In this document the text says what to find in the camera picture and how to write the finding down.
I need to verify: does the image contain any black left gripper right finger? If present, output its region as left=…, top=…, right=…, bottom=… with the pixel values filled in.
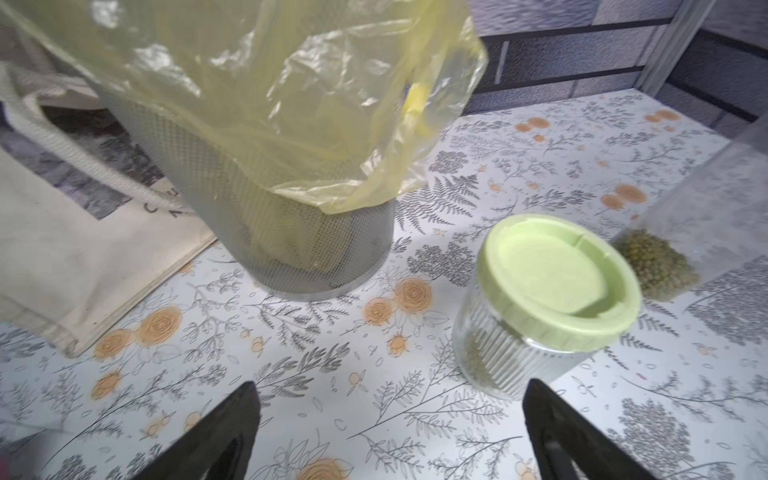
left=522, top=379, right=654, bottom=480

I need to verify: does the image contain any yellow plastic bin liner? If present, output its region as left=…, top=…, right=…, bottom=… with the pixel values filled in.
left=1, top=1, right=488, bottom=214

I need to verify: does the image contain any tall clear plastic jar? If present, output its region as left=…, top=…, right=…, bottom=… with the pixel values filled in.
left=612, top=117, right=767, bottom=301

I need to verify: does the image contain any grey mesh waste bin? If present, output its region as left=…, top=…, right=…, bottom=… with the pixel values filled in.
left=96, top=87, right=395, bottom=301

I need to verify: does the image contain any glass jar with green lid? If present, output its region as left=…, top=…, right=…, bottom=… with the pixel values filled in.
left=452, top=214, right=642, bottom=401

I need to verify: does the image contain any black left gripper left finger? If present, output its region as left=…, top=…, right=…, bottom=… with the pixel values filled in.
left=135, top=381, right=261, bottom=480

